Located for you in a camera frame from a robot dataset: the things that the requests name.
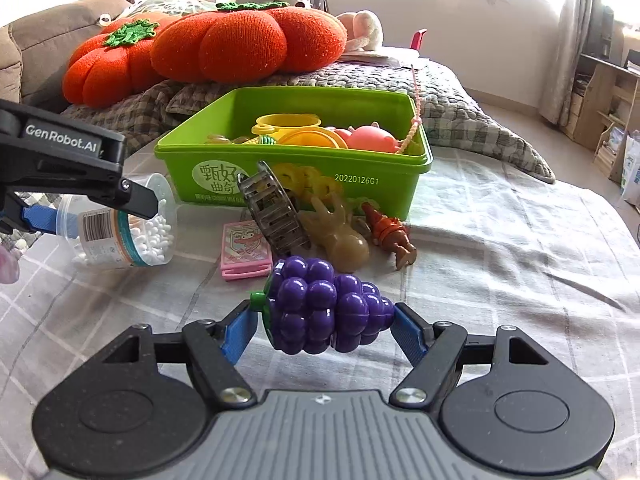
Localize tan rubber hand toy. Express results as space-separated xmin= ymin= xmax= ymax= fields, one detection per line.
xmin=298 ymin=192 xmax=370 ymax=273

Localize grey sofa backrest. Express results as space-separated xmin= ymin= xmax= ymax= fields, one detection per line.
xmin=0 ymin=0 xmax=129 ymax=113

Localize wooden shelf desk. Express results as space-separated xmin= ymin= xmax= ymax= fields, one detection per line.
xmin=564 ymin=4 xmax=640 ymax=181

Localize cotton swab plastic jar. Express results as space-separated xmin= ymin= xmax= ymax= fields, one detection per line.
xmin=55 ymin=174 xmax=178 ymax=270

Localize pink toy pig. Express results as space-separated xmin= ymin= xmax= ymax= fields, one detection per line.
xmin=335 ymin=122 xmax=400 ymax=154

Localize yellow toy cup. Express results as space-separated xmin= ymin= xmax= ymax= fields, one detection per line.
xmin=250 ymin=113 xmax=321 ymax=140

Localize orange yellow toy plate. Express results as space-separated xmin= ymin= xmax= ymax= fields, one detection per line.
xmin=277 ymin=127 xmax=347 ymax=150

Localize small orange pumpkin cushion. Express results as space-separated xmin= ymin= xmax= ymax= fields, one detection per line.
xmin=62 ymin=12 xmax=178 ymax=108

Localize beige window curtain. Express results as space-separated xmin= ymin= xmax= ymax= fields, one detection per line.
xmin=538 ymin=0 xmax=602 ymax=127

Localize pink card box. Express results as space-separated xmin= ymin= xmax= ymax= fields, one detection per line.
xmin=220 ymin=220 xmax=273 ymax=282

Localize left hand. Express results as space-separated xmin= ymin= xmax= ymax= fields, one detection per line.
xmin=0 ymin=246 xmax=20 ymax=284

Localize grey checkered quilt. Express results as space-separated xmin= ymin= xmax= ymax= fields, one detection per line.
xmin=63 ymin=61 xmax=555 ymax=183

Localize green plastic storage bin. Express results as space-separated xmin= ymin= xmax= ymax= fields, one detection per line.
xmin=153 ymin=84 xmax=434 ymax=221

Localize purple toy grapes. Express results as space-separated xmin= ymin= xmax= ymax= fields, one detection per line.
xmin=250 ymin=256 xmax=395 ymax=354

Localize small red brown figurine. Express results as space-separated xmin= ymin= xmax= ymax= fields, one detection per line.
xmin=361 ymin=202 xmax=418 ymax=271

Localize pink braided cord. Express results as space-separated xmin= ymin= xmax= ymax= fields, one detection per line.
xmin=394 ymin=64 xmax=424 ymax=156

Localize white plush toy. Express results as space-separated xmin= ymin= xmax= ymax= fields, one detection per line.
xmin=336 ymin=10 xmax=384 ymax=52

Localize large orange pumpkin cushion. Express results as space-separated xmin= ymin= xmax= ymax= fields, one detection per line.
xmin=151 ymin=6 xmax=347 ymax=84

